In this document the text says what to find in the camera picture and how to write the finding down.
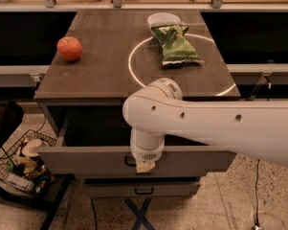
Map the green chip bag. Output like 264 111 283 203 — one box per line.
151 23 202 65

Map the grey drawer cabinet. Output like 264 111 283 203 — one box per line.
35 9 239 185

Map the white packet in basket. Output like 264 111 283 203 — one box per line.
3 172 34 192

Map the grey top drawer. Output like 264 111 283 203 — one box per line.
37 112 237 179

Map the grey drawer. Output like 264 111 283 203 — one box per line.
82 181 200 197
37 112 237 179

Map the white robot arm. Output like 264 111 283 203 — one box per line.
122 78 288 172

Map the blue cross floor tape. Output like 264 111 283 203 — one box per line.
124 198 156 230

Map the white bowl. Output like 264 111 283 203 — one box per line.
147 12 181 32

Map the black wire basket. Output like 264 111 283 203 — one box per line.
0 129 58 196

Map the grey bottom drawer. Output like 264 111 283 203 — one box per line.
82 181 200 197

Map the black floor cable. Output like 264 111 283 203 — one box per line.
254 159 266 230

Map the black side table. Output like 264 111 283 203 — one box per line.
0 174 75 230

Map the white cup in basket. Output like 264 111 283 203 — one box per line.
22 139 44 157

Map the red apple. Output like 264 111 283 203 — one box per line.
56 36 82 61

